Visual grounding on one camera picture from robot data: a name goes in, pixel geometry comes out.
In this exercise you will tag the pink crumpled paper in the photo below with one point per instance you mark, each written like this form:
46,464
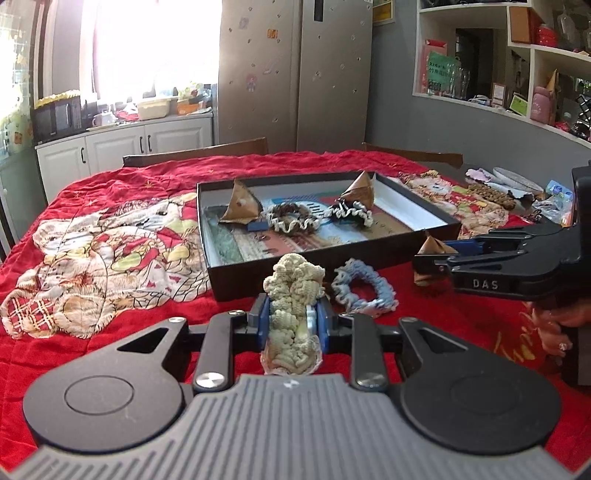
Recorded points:
479,175

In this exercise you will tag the clear drinking glasses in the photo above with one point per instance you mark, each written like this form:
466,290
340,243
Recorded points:
459,83

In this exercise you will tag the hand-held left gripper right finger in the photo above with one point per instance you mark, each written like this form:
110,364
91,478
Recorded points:
324,325

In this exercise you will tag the cream plastic container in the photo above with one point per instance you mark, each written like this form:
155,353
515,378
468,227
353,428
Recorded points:
157,110

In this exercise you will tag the blue white crochet scrunchie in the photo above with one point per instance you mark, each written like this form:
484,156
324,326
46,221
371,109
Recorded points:
384,295

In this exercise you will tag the red printed blanket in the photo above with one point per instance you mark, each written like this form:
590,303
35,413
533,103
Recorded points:
115,277

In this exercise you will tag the brown box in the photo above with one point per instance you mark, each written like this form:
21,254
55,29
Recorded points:
519,25

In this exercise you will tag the red jar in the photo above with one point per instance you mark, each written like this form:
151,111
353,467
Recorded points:
547,34

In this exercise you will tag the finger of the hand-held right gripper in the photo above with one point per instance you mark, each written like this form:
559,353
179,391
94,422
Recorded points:
473,247
434,264

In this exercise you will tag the black microwave oven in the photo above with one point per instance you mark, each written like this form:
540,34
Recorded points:
55,120

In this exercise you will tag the green printed card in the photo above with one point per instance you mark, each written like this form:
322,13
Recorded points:
436,69

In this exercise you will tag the black white crochet scrunchie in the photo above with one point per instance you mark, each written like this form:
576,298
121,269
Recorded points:
353,211

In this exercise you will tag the person's right hand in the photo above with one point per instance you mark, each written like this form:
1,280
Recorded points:
547,330

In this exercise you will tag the cream crochet scrunchie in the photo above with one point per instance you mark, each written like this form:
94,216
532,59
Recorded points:
293,295

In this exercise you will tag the white wall shelf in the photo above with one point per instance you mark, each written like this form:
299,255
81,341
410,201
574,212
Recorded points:
521,110

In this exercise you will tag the white kitchen cabinet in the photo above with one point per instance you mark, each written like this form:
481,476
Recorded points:
147,143

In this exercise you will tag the beige refrigerator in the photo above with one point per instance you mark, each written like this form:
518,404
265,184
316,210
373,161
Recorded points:
295,74

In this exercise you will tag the brown white crochet scrunchie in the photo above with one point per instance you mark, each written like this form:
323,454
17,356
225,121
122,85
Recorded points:
293,217

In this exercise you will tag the white round plate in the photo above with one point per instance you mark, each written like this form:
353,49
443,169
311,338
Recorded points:
519,179

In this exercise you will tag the white mug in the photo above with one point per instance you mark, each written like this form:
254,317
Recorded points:
102,120

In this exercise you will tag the orange box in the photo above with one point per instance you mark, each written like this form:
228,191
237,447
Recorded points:
190,108

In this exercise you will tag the wooden beaded mat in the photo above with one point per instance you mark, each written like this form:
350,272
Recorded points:
491,194

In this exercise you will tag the brown pyramid paper packet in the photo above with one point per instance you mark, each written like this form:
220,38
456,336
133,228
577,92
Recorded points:
431,261
240,205
360,191

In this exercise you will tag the black shallow cardboard box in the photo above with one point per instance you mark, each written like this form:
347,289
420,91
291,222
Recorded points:
286,272

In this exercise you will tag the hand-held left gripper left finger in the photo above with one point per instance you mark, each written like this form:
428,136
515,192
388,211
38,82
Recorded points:
262,323

